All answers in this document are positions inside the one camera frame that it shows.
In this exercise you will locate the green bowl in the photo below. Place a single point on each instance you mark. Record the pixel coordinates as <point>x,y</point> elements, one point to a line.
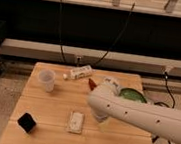
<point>132,94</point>

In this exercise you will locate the white plastic bottle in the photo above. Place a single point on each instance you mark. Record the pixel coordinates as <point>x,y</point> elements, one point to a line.
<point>78,72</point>

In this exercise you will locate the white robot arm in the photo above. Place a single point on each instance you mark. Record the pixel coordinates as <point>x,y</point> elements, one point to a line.
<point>162,121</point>

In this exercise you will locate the dark red marker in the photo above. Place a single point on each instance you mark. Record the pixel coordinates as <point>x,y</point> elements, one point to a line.
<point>91,83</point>

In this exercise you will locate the black eraser block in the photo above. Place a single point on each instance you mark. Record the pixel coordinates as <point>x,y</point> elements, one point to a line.
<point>26,122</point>

